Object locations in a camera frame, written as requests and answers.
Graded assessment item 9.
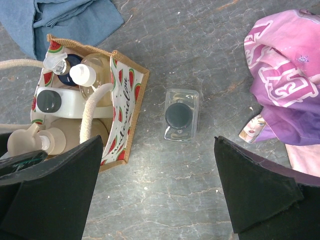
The dark blue orange pump bottle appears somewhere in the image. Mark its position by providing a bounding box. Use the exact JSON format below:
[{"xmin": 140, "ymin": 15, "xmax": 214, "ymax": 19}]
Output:
[{"xmin": 43, "ymin": 52, "xmax": 83, "ymax": 87}]

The clear yellowish bottle white cap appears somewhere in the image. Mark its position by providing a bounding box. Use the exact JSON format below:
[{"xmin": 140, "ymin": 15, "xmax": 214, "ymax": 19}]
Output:
[{"xmin": 69, "ymin": 53, "xmax": 112, "ymax": 100}]

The white bottle black cap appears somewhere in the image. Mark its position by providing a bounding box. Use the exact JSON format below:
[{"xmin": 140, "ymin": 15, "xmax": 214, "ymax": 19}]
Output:
[{"xmin": 35, "ymin": 83, "xmax": 114, "ymax": 119}]

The clear square bottle black cap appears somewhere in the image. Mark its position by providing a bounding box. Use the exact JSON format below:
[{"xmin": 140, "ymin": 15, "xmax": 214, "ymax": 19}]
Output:
[{"xmin": 163, "ymin": 88, "xmax": 200, "ymax": 144}]

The watermelon print jute bag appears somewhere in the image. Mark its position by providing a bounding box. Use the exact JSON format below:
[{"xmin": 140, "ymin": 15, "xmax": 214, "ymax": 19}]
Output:
[{"xmin": 0, "ymin": 34, "xmax": 151, "ymax": 173}]

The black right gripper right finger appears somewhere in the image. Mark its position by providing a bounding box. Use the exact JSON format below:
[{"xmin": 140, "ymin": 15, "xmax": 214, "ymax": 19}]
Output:
[{"xmin": 214, "ymin": 136, "xmax": 320, "ymax": 240}]

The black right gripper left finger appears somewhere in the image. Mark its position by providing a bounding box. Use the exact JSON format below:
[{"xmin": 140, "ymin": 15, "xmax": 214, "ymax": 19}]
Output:
[{"xmin": 0, "ymin": 136, "xmax": 103, "ymax": 240}]

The beige pump bottle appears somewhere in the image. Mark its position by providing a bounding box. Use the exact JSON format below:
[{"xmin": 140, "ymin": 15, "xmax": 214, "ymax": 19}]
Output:
[{"xmin": 0, "ymin": 122, "xmax": 111, "ymax": 161}]

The pink purple cloth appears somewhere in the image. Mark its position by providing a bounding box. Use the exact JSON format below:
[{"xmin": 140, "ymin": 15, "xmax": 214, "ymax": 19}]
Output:
[{"xmin": 239, "ymin": 9, "xmax": 320, "ymax": 176}]

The blue cloth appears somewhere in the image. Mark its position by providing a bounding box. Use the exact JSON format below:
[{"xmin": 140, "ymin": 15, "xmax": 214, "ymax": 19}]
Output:
[{"xmin": 0, "ymin": 0, "xmax": 124, "ymax": 61}]

